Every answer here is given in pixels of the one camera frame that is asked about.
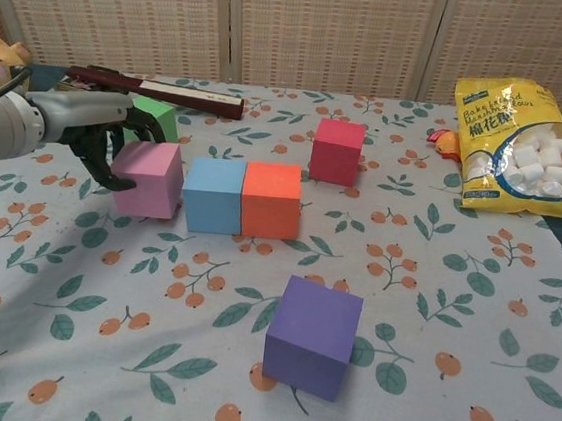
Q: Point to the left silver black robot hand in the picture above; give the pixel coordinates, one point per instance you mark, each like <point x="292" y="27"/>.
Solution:
<point x="80" y="114"/>

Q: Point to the green foam cube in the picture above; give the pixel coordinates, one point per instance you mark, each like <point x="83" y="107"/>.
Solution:
<point x="163" y="115"/>

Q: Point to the pink foam cube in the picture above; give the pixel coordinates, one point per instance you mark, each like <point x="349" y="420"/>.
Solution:
<point x="148" y="181"/>

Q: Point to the orange foam cube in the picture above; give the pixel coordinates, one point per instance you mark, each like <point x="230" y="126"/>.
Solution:
<point x="270" y="202"/>

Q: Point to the red foam cube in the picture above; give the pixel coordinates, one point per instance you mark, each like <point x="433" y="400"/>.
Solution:
<point x="336" y="151"/>

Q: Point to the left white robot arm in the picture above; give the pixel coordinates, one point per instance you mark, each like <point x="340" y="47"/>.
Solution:
<point x="3" y="128"/>

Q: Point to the long dark red box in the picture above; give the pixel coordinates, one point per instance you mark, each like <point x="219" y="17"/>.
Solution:
<point x="172" y="94"/>

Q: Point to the light blue foam cube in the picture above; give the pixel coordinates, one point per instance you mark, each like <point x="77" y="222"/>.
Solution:
<point x="212" y="198"/>

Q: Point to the floral printed tablecloth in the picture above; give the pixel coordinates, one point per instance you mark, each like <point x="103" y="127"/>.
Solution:
<point x="95" y="352"/>

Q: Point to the woven bamboo folding screen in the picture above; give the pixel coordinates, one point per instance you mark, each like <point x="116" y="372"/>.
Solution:
<point x="330" y="25"/>

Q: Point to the purple foam cube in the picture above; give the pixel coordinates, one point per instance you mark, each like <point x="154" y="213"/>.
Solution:
<point x="310" y="339"/>

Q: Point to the yellow marshmallow bag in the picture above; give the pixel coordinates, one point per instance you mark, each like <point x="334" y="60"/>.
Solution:
<point x="514" y="139"/>

